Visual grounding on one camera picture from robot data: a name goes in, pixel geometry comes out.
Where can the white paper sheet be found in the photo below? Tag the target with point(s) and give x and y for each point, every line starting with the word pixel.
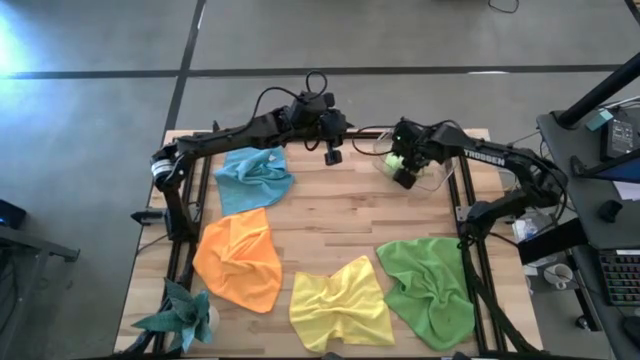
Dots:
pixel 629 191

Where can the black aluminium frame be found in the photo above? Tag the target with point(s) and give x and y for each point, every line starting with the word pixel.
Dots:
pixel 482 300

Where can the black computer keyboard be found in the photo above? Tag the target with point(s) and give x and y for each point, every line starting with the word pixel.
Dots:
pixel 622 277

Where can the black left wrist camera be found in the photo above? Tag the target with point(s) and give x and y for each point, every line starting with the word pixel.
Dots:
pixel 333 157

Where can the black round pole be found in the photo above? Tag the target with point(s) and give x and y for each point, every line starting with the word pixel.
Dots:
pixel 600 92

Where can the blue folder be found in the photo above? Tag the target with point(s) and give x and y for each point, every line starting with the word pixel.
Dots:
pixel 625 172

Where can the blue microfiber towel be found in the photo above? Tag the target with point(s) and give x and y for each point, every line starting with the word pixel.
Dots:
pixel 252 180

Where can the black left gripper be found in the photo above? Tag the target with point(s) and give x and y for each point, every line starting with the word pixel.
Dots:
pixel 330 125

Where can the grey side desk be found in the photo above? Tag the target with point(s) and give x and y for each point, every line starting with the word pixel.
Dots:
pixel 565 145

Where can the lime microfiber towel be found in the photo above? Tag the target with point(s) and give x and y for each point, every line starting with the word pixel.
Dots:
pixel 392 162

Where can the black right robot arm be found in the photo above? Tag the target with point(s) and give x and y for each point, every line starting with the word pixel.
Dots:
pixel 500 157

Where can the yellow microfiber towel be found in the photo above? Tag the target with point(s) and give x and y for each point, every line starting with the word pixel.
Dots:
pixel 340 310

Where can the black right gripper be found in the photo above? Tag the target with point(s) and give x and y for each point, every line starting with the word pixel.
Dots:
pixel 415 142

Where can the green microfiber towel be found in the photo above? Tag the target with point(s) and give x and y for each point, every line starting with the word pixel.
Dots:
pixel 430 295

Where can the small teal box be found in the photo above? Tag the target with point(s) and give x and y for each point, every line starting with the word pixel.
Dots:
pixel 600 120

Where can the orange microfiber towel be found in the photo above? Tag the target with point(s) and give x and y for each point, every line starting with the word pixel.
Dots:
pixel 240 265

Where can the black computer mouse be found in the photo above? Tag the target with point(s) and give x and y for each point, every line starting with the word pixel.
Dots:
pixel 611 210

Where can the clear plastic bin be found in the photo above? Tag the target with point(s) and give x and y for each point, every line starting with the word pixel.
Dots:
pixel 432 177

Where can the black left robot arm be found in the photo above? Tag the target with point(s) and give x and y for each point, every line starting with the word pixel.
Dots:
pixel 225 135

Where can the white mug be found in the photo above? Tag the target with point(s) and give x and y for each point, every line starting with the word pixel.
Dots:
pixel 557 274

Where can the teal artificial plant white pot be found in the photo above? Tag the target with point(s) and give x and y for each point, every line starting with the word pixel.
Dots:
pixel 187 315

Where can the black power adapter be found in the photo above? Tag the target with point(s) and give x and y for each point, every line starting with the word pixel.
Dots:
pixel 621 137

